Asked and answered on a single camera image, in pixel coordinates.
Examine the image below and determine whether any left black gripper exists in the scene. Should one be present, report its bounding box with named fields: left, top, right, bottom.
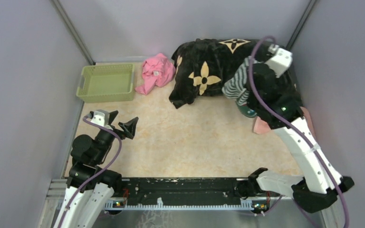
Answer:
left=94, top=110, right=138, bottom=164

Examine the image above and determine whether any green white striped towel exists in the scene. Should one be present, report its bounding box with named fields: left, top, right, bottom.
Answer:
left=221, top=56, right=257, bottom=118

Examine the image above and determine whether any black blanket with beige flowers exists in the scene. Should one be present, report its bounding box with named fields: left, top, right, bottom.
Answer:
left=169, top=38, right=258, bottom=109

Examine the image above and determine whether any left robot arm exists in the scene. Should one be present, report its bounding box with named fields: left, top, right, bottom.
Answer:
left=54, top=110, right=139, bottom=228

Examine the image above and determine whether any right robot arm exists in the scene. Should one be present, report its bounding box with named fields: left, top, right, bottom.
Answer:
left=245, top=63, right=355, bottom=213

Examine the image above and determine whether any light salmon pink towel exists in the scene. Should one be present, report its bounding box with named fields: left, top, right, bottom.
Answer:
left=253, top=106, right=316, bottom=138

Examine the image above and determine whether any green perforated plastic basket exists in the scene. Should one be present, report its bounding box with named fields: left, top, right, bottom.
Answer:
left=76, top=63, right=135, bottom=103

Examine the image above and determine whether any bright pink crumpled towel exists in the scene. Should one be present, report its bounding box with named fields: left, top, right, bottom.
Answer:
left=135, top=53, right=176, bottom=95

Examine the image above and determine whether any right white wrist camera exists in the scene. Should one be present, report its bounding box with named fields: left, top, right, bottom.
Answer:
left=265, top=44, right=293, bottom=78

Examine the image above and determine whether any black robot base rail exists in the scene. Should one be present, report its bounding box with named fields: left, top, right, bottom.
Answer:
left=104, top=177, right=276, bottom=213

